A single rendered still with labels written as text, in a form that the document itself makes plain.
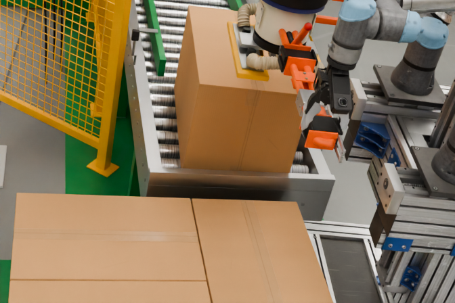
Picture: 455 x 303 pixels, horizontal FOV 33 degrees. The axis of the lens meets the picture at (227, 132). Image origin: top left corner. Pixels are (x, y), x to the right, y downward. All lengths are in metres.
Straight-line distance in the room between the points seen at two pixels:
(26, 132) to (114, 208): 1.32
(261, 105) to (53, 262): 0.87
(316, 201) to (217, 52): 0.68
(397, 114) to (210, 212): 0.74
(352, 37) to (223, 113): 0.98
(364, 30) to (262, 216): 1.13
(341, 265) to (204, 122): 0.88
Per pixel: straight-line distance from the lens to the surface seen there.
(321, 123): 1.91
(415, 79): 2.68
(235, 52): 2.41
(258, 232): 2.66
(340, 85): 1.82
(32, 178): 3.59
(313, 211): 2.98
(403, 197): 2.30
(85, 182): 3.59
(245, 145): 2.76
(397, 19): 1.81
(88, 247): 2.49
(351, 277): 3.13
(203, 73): 2.65
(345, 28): 1.77
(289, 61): 2.16
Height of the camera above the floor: 2.27
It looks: 34 degrees down
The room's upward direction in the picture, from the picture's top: 13 degrees clockwise
